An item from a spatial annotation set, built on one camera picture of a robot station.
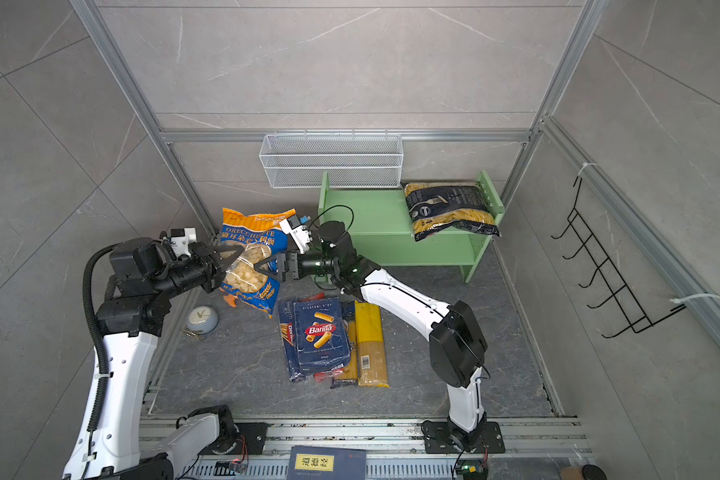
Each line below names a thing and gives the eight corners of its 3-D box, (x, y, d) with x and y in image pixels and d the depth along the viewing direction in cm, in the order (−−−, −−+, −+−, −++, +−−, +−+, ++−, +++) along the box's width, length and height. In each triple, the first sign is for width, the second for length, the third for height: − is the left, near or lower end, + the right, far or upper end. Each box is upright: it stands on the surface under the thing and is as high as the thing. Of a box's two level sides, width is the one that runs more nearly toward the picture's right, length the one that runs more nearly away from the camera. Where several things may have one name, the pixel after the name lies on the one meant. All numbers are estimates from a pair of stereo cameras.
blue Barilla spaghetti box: (288, 384, 83) (281, 372, 76) (281, 318, 97) (274, 302, 89) (308, 378, 84) (303, 366, 77) (298, 313, 98) (293, 298, 90)
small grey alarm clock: (189, 335, 93) (182, 328, 90) (198, 312, 99) (192, 305, 95) (213, 335, 93) (207, 328, 90) (221, 312, 99) (216, 305, 95)
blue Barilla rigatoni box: (304, 380, 83) (299, 369, 76) (298, 316, 96) (293, 302, 89) (353, 368, 85) (352, 357, 78) (341, 307, 98) (339, 293, 91)
